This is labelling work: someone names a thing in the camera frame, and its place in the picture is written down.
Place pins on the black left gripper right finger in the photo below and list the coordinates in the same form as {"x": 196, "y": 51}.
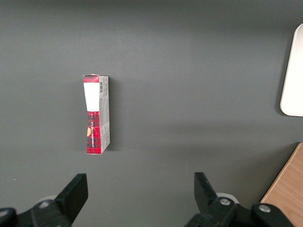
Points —
{"x": 208, "y": 201}

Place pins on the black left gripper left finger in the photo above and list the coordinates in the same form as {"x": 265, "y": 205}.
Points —
{"x": 71, "y": 198}

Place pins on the white plastic tray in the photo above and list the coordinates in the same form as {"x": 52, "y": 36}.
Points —
{"x": 294, "y": 82}

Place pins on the light wooden board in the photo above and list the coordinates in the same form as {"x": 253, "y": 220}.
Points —
{"x": 287, "y": 189}

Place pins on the red plaid cardboard box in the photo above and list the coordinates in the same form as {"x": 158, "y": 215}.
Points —
{"x": 97, "y": 118}

